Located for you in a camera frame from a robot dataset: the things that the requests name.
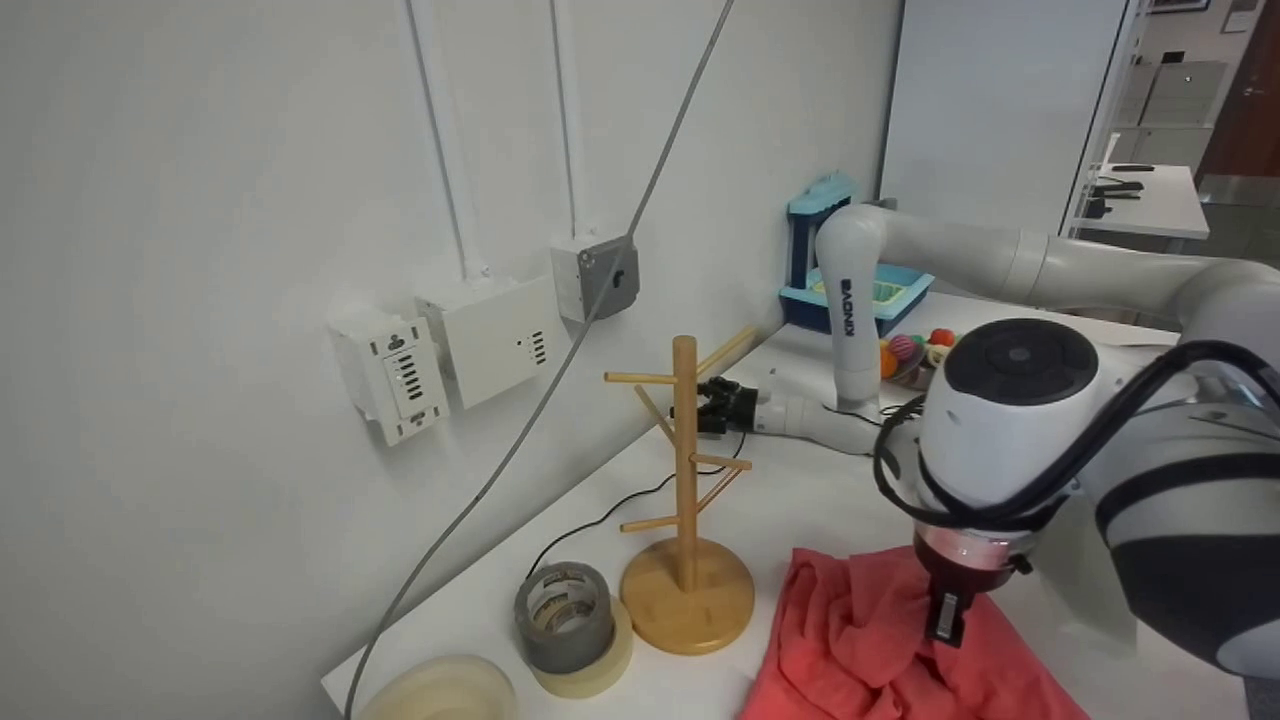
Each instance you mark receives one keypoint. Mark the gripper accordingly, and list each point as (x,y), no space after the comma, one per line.
(962,582)

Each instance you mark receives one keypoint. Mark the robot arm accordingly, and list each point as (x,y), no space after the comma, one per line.
(1010,440)

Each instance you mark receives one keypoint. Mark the orange cloth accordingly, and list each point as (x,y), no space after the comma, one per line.
(860,640)

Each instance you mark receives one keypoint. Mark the orange toy ball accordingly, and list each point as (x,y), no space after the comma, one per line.
(888,362)

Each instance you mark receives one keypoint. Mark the pink striped toy ball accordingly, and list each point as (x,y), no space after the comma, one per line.
(904,348)

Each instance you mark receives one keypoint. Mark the red toy ball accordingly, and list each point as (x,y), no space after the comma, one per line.
(942,337)

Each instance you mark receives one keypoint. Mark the wooden mug tree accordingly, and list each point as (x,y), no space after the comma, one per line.
(686,590)

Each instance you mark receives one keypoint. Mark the white robot with black gripper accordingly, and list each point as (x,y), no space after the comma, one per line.
(855,300)

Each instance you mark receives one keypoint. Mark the blue dish rack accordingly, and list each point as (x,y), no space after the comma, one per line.
(805,290)

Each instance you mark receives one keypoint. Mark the beige masking tape roll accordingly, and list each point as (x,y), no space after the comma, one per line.
(605,672)

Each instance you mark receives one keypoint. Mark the white table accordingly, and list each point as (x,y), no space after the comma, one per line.
(1165,205)

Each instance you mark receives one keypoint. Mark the grey junction box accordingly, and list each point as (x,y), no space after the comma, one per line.
(600,280)

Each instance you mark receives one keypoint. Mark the white partition board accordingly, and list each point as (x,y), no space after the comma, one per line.
(1000,100)

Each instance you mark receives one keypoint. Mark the grey cabinet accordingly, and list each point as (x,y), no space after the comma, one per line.
(1175,110)

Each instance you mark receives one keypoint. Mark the cream tape roll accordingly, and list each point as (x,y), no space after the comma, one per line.
(440,695)

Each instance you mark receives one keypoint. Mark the brown door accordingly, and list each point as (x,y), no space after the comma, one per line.
(1245,100)

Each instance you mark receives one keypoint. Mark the grey duct tape roll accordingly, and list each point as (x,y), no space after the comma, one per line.
(570,645)

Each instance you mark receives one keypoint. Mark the white wall box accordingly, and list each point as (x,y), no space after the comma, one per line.
(495,340)

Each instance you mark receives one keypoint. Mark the white wall control panel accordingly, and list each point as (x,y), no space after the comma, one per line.
(395,375)

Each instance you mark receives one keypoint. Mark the white wall conduit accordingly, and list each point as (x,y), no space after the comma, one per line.
(566,120)
(445,150)

